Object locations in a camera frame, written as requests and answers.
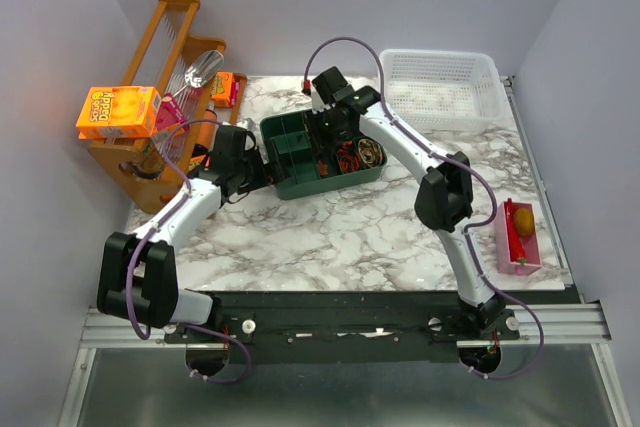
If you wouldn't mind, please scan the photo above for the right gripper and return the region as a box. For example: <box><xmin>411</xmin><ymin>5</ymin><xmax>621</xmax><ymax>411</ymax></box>
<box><xmin>300</xmin><ymin>106</ymin><xmax>347</xmax><ymax>157</ymax></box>

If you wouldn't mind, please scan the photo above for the green divided organizer tray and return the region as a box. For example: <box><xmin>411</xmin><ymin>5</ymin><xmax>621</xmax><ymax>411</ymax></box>
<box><xmin>260</xmin><ymin>109</ymin><xmax>387</xmax><ymax>200</ymax></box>

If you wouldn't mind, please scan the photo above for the black orange floral tie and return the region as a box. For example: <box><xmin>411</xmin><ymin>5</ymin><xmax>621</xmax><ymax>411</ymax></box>
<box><xmin>316</xmin><ymin>157</ymin><xmax>334</xmax><ymax>178</ymax></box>

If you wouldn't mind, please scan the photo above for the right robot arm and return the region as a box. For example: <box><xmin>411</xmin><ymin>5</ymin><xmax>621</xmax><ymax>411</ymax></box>
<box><xmin>302</xmin><ymin>67</ymin><xmax>505</xmax><ymax>339</ymax></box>

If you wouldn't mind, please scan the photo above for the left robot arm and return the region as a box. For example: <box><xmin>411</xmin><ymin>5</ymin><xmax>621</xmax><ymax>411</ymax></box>
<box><xmin>97</xmin><ymin>125</ymin><xmax>286</xmax><ymax>342</ymax></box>

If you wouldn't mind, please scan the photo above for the rolled orange black tie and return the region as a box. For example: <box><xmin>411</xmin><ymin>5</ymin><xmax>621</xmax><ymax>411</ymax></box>
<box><xmin>336</xmin><ymin>141</ymin><xmax>361</xmax><ymax>174</ymax></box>

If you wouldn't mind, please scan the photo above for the rolled beige patterned tie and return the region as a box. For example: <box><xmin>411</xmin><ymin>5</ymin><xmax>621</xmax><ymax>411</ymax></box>
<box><xmin>357</xmin><ymin>137</ymin><xmax>385</xmax><ymax>168</ymax></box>

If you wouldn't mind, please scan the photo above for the orange bottle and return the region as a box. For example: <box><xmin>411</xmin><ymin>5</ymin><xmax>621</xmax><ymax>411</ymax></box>
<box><xmin>192</xmin><ymin>101</ymin><xmax>217</xmax><ymax>157</ymax></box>

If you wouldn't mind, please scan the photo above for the small orange box lower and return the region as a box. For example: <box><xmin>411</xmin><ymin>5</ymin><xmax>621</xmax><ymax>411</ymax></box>
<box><xmin>187</xmin><ymin>155</ymin><xmax>205</xmax><ymax>172</ymax></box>

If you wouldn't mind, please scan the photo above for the small orange box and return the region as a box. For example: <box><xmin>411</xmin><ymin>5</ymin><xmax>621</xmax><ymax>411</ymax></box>
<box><xmin>210</xmin><ymin>71</ymin><xmax>238</xmax><ymax>108</ymax></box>
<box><xmin>187</xmin><ymin>155</ymin><xmax>205</xmax><ymax>172</ymax></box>

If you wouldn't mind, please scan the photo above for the small orange box upper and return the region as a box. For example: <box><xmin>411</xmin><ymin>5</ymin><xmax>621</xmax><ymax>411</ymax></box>
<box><xmin>210</xmin><ymin>71</ymin><xmax>238</xmax><ymax>108</ymax></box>

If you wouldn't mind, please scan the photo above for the wooden rack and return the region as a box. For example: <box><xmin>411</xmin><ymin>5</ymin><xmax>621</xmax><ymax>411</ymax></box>
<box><xmin>88</xmin><ymin>0</ymin><xmax>227</xmax><ymax>214</ymax></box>

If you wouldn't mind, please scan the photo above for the white plastic basket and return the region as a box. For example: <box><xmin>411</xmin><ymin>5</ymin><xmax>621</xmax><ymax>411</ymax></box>
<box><xmin>380</xmin><ymin>49</ymin><xmax>508</xmax><ymax>132</ymax></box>

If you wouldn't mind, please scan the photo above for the pink small box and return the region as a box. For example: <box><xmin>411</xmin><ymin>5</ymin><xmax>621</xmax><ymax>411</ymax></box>
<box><xmin>154</xmin><ymin>93</ymin><xmax>189</xmax><ymax>135</ymax></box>

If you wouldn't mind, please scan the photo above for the metal scoop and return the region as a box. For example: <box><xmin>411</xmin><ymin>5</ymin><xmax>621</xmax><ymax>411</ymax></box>
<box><xmin>184</xmin><ymin>50</ymin><xmax>224</xmax><ymax>88</ymax></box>

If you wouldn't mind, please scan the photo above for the tin can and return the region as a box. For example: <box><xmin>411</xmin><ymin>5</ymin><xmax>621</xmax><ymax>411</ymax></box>
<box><xmin>132</xmin><ymin>140</ymin><xmax>165</xmax><ymax>179</ymax></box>

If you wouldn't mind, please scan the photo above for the orange snack box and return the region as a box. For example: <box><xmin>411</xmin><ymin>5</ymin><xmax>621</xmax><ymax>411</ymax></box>
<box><xmin>76</xmin><ymin>86</ymin><xmax>161</xmax><ymax>140</ymax></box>

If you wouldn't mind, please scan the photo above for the orange fruit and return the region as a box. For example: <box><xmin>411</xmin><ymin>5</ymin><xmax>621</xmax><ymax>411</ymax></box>
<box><xmin>512</xmin><ymin>207</ymin><xmax>535</xmax><ymax>238</ymax></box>

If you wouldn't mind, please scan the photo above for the red chili pepper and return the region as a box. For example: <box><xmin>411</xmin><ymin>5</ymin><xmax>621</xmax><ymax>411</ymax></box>
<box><xmin>504</xmin><ymin>199</ymin><xmax>527</xmax><ymax>265</ymax></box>

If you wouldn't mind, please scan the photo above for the pink tray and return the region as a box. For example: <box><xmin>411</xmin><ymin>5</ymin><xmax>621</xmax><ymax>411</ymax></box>
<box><xmin>494</xmin><ymin>198</ymin><xmax>542</xmax><ymax>276</ymax></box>

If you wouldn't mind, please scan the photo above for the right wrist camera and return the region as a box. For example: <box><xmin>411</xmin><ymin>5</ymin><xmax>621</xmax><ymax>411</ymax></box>
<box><xmin>311</xmin><ymin>90</ymin><xmax>331</xmax><ymax>115</ymax></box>

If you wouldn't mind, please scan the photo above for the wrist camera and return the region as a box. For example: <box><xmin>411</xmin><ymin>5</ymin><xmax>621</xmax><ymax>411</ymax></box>
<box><xmin>237</xmin><ymin>118</ymin><xmax>257</xmax><ymax>133</ymax></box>
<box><xmin>311</xmin><ymin>90</ymin><xmax>331</xmax><ymax>115</ymax></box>

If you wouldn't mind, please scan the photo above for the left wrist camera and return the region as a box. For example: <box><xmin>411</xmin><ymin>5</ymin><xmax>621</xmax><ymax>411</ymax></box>
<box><xmin>237</xmin><ymin>118</ymin><xmax>257</xmax><ymax>133</ymax></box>

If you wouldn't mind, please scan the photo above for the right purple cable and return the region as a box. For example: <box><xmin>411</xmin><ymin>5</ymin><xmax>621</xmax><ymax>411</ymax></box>
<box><xmin>302</xmin><ymin>36</ymin><xmax>545</xmax><ymax>382</ymax></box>

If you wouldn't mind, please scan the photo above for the purple cable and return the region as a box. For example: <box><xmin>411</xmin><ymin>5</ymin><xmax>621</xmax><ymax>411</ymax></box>
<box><xmin>302</xmin><ymin>36</ymin><xmax>545</xmax><ymax>382</ymax></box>
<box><xmin>127</xmin><ymin>119</ymin><xmax>251</xmax><ymax>384</ymax></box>

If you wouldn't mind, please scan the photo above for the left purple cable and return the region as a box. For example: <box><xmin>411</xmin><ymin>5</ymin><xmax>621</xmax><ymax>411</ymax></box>
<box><xmin>127</xmin><ymin>119</ymin><xmax>251</xmax><ymax>384</ymax></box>

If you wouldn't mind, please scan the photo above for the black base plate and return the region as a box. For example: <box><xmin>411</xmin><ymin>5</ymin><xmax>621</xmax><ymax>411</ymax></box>
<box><xmin>164</xmin><ymin>290</ymin><xmax>521</xmax><ymax>366</ymax></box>

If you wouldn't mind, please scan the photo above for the aluminium rail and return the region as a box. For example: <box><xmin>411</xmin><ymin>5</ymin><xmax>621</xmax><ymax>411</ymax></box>
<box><xmin>80</xmin><ymin>303</ymin><xmax>611</xmax><ymax>349</ymax></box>

